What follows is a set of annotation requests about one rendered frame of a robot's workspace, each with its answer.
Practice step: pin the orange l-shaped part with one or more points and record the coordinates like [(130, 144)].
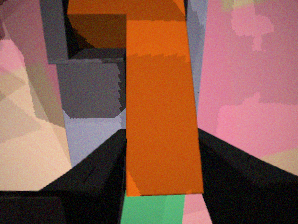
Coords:
[(163, 153)]

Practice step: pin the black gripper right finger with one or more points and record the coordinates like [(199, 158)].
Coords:
[(242, 189)]

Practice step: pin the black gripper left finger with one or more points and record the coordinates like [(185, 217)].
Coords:
[(92, 192)]

